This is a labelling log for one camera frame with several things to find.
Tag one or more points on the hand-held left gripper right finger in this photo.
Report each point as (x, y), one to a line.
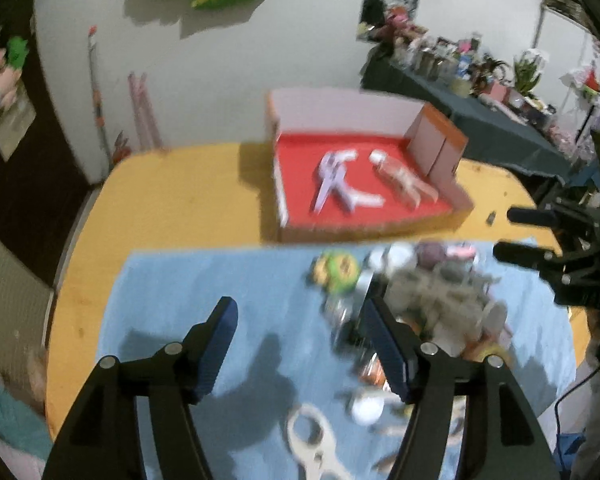
(380, 340)

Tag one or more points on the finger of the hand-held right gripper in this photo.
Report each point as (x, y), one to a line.
(522, 254)
(530, 216)

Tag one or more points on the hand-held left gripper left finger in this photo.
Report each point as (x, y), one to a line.
(217, 345)

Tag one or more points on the purple plastic clamp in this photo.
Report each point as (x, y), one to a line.
(332, 180)

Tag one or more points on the orange cardboard box red inside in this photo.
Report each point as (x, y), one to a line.
(340, 110)

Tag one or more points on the orange tube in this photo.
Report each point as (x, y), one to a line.
(375, 370)

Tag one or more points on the small grey metal part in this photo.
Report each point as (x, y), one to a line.
(490, 218)

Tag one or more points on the pink tube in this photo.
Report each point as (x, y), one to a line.
(461, 250)

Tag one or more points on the white bottle cap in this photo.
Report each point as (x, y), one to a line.
(395, 256)
(370, 407)

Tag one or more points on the blue towel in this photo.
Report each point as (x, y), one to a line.
(179, 285)

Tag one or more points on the green yellow round toy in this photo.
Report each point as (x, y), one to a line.
(337, 267)

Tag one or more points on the mauve small case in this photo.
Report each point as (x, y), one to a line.
(432, 255)

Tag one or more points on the table with dark green cloth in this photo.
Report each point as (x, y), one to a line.
(480, 125)

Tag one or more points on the strawberry plush toy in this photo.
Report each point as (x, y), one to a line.
(587, 84)

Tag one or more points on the beige jar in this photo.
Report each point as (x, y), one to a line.
(461, 88)

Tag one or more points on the potted green plant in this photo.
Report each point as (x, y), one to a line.
(527, 67)

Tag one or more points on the cluster of cosmetic bottles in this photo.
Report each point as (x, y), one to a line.
(445, 55)

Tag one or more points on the teal cloth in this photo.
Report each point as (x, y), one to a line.
(9, 415)

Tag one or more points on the pink wooden rack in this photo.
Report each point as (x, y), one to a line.
(144, 110)

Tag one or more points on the dark wooden door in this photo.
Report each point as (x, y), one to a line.
(29, 175)

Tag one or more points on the paper door poster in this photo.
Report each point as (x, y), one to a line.
(12, 125)

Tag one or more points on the green plush toy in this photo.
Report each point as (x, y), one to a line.
(17, 52)

